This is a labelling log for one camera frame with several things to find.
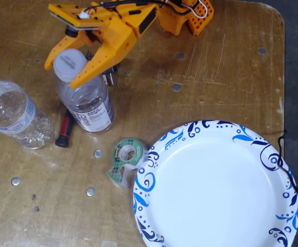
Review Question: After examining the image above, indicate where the black power plug adapter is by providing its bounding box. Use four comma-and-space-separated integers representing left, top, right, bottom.
86, 50, 121, 87

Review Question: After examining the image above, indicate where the crinkled clear water bottle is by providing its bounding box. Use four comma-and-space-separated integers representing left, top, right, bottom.
0, 75, 55, 150

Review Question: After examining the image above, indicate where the green clear tape dispenser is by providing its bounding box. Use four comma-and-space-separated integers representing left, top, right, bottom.
108, 137, 149, 188

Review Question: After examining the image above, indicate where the white red servo wire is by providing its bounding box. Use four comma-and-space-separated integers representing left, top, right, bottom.
196, 0, 209, 19

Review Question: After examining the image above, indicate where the blue floral paper plate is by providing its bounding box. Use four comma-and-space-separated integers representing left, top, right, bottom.
132, 119, 298, 247

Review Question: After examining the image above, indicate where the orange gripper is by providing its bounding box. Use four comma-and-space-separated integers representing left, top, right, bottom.
44, 4, 160, 90

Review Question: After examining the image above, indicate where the labelled clear plastic bottle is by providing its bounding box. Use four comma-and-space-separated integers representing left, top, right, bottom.
52, 48, 115, 135

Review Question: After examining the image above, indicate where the red black screwdriver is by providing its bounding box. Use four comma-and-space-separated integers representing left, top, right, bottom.
55, 109, 76, 149

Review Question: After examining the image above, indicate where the thin black camera cable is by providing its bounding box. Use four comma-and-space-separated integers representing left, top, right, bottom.
83, 0, 201, 17

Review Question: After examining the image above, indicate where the wrist camera on orange mount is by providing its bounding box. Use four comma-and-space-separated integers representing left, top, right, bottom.
48, 3, 106, 39

